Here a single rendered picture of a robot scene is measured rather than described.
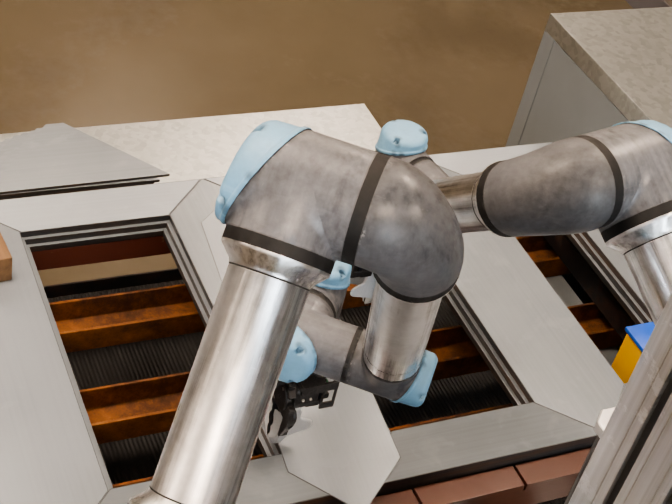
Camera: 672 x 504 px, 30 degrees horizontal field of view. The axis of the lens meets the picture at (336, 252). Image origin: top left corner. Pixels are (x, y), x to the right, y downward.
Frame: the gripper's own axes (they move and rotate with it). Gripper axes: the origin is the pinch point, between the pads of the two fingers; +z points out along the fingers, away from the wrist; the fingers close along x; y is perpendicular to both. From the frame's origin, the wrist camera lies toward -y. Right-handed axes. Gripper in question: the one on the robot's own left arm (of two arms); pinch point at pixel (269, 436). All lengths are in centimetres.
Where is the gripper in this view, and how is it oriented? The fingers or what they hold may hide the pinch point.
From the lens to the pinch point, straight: 189.4
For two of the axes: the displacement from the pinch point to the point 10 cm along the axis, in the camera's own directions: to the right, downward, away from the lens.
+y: 9.0, -1.2, 4.1
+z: -1.9, 7.5, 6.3
